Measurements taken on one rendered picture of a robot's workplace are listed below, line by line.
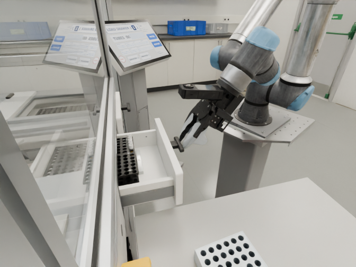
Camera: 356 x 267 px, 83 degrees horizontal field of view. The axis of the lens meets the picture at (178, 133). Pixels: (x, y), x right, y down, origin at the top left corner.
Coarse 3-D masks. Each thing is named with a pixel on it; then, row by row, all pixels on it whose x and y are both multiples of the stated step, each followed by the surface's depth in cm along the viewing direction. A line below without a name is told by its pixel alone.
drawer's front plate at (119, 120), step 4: (116, 92) 91; (116, 96) 86; (116, 100) 82; (120, 100) 91; (116, 104) 78; (120, 104) 82; (116, 108) 75; (120, 108) 76; (116, 112) 72; (120, 112) 72; (116, 116) 70; (120, 116) 70; (116, 120) 68; (120, 120) 69; (120, 124) 69; (120, 128) 70; (120, 132) 71
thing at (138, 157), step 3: (135, 150) 66; (138, 150) 66; (138, 153) 64; (138, 156) 63; (138, 159) 61; (138, 162) 61; (141, 162) 61; (138, 165) 59; (141, 165) 59; (138, 168) 58; (141, 168) 58; (138, 171) 57; (141, 171) 57
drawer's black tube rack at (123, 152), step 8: (120, 144) 60; (120, 152) 56; (120, 160) 54; (128, 160) 53; (120, 168) 50; (128, 168) 50; (120, 176) 48; (128, 176) 52; (136, 176) 53; (120, 184) 50
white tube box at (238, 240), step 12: (228, 240) 45; (240, 240) 47; (204, 252) 43; (216, 252) 43; (228, 252) 44; (240, 252) 43; (252, 252) 43; (204, 264) 41; (216, 264) 41; (228, 264) 42; (240, 264) 41; (252, 264) 41; (264, 264) 41
